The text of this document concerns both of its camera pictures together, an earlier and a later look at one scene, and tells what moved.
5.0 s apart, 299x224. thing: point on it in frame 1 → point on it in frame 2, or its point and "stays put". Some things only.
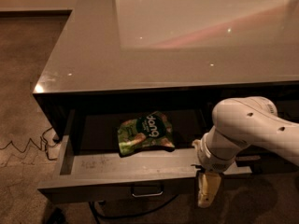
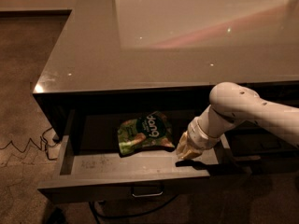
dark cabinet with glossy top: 153,49 stays put
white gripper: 212,160 → 199,134
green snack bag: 153,129 stays put
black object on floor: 57,217 stays put
